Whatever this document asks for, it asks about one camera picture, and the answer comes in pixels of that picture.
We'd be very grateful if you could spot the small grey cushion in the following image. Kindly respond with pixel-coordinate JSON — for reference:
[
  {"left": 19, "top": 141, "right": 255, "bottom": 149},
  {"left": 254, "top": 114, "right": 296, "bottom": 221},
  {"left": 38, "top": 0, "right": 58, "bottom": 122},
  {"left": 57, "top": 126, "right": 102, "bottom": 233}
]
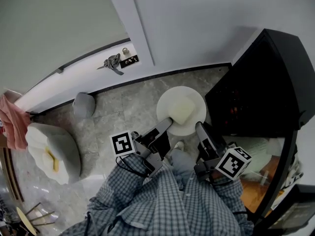
[{"left": 72, "top": 92, "right": 96, "bottom": 119}]

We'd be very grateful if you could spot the frosted glass window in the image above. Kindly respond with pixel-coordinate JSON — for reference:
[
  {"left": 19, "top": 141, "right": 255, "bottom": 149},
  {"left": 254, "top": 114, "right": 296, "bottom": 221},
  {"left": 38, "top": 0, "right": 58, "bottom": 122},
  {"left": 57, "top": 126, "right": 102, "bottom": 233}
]
[{"left": 0, "top": 0, "right": 131, "bottom": 100}]

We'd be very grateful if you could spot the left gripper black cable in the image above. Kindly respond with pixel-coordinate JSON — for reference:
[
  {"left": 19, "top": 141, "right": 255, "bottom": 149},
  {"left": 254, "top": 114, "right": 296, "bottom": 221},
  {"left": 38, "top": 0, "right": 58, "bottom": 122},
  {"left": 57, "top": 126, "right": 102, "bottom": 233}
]
[{"left": 114, "top": 155, "right": 150, "bottom": 178}]

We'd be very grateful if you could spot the yellow soft toy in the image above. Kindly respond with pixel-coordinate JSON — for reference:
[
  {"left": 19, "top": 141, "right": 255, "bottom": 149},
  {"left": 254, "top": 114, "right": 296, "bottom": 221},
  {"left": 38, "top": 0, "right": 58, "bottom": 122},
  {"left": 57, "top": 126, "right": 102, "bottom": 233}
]
[{"left": 44, "top": 149, "right": 61, "bottom": 173}]

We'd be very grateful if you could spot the light green knitted pouf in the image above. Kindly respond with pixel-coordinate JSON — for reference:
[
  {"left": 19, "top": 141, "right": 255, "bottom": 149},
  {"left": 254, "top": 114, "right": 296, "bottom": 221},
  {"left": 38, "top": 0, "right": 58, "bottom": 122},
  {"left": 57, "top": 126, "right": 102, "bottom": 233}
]
[{"left": 227, "top": 136, "right": 278, "bottom": 168}]

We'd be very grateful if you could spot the pink cloth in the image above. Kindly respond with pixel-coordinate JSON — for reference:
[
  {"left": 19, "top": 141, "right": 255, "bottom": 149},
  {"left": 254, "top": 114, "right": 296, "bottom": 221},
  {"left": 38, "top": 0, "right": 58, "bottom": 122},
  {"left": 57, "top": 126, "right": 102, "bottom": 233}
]
[{"left": 0, "top": 93, "right": 32, "bottom": 151}]

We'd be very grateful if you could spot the person's checked shirt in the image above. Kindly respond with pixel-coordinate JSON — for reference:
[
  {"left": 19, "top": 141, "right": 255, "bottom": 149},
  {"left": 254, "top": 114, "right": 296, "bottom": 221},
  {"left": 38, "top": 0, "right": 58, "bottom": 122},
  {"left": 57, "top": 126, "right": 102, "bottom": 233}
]
[{"left": 59, "top": 166, "right": 254, "bottom": 236}]

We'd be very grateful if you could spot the person's right forearm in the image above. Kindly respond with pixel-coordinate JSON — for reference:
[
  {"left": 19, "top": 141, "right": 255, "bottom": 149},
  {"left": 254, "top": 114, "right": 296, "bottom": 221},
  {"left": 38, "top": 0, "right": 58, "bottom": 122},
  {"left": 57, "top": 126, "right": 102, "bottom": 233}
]
[{"left": 183, "top": 175, "right": 254, "bottom": 231}]

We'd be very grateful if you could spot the person's left forearm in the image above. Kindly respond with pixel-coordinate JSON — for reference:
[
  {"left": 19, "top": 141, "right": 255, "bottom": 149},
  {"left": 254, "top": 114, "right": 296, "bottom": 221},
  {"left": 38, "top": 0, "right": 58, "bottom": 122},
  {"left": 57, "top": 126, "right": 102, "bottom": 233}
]
[{"left": 87, "top": 153, "right": 170, "bottom": 221}]

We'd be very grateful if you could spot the black flat device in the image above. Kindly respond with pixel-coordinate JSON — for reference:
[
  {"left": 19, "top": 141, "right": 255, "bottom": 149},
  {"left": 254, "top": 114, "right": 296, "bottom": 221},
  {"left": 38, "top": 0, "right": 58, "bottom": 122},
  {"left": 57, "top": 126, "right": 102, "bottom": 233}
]
[{"left": 267, "top": 184, "right": 315, "bottom": 236}]

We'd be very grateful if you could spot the black cabinet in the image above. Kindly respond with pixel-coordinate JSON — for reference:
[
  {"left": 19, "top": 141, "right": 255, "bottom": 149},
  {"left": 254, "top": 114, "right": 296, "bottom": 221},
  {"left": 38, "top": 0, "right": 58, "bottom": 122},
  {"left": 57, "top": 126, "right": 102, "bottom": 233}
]
[{"left": 204, "top": 28, "right": 315, "bottom": 222}]

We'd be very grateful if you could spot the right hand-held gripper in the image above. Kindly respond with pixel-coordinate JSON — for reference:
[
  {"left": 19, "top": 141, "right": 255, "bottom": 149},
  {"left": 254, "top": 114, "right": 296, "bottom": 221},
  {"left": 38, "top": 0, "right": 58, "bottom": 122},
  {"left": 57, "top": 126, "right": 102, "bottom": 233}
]
[{"left": 193, "top": 121, "right": 252, "bottom": 181}]

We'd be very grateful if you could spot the white patterned cloth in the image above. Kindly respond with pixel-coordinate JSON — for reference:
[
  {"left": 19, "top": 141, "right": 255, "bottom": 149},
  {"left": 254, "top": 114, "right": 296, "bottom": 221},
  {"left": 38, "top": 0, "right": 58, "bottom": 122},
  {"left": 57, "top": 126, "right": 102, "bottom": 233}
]
[{"left": 280, "top": 152, "right": 305, "bottom": 196}]

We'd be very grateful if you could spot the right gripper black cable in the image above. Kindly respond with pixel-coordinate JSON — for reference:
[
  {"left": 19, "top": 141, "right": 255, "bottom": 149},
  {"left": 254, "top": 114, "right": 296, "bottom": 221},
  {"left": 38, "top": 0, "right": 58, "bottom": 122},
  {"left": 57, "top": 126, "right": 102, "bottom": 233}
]
[{"left": 206, "top": 176, "right": 238, "bottom": 186}]

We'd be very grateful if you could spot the black plate with white marks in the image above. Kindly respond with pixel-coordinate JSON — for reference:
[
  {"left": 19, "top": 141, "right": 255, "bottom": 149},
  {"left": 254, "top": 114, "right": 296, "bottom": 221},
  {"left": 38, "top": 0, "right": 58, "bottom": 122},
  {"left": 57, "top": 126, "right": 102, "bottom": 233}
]
[{"left": 120, "top": 54, "right": 140, "bottom": 69}]

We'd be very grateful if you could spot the person's right leg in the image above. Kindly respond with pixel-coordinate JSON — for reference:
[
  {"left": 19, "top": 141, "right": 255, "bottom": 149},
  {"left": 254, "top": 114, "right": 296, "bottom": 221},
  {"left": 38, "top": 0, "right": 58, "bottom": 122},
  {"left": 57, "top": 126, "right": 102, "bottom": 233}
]
[{"left": 170, "top": 148, "right": 197, "bottom": 191}]

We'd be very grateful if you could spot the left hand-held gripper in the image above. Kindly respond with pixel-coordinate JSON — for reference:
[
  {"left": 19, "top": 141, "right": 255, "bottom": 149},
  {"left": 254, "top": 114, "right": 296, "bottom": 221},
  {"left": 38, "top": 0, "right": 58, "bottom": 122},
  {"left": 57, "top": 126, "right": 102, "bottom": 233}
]
[{"left": 109, "top": 117, "right": 174, "bottom": 178}]

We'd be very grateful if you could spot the yellow round table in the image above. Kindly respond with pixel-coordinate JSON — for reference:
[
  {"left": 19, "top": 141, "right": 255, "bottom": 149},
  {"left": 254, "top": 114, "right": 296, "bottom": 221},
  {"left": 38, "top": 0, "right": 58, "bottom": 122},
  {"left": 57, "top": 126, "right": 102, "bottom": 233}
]
[{"left": 16, "top": 202, "right": 56, "bottom": 236}]

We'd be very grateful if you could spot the silver door handle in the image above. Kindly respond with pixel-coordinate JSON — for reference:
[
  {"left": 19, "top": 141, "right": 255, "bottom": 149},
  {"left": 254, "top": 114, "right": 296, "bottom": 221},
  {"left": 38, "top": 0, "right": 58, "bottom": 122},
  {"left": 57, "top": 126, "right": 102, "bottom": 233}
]
[{"left": 96, "top": 53, "right": 125, "bottom": 76}]

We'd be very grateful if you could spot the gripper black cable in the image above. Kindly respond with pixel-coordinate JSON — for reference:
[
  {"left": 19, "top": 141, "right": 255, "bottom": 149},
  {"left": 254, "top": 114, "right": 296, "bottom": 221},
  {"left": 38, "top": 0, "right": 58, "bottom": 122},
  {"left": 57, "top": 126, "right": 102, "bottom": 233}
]
[
  {"left": 114, "top": 155, "right": 150, "bottom": 178},
  {"left": 206, "top": 176, "right": 238, "bottom": 186}
]

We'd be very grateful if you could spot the orange mat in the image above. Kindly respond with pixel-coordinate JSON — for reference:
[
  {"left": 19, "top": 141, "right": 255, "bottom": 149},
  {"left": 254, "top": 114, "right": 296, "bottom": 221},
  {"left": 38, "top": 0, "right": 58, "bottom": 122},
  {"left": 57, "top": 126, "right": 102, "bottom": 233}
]
[{"left": 240, "top": 153, "right": 287, "bottom": 213}]

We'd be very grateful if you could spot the white cushion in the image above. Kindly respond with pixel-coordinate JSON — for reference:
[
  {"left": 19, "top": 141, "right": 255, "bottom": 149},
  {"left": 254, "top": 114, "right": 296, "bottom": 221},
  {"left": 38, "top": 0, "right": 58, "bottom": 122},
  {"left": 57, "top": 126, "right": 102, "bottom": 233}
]
[{"left": 25, "top": 125, "right": 69, "bottom": 184}]

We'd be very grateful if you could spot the white round plate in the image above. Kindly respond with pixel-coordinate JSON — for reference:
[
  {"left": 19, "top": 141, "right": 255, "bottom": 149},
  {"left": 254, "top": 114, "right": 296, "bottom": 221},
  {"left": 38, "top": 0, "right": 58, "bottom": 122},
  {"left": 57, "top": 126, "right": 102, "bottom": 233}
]
[{"left": 156, "top": 86, "right": 207, "bottom": 136}]

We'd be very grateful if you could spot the brown wooden frame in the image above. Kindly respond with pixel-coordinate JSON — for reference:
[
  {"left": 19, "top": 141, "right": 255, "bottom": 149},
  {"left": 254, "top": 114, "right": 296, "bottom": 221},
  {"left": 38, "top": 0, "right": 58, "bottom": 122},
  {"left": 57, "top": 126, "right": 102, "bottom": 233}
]
[{"left": 0, "top": 147, "right": 25, "bottom": 204}]

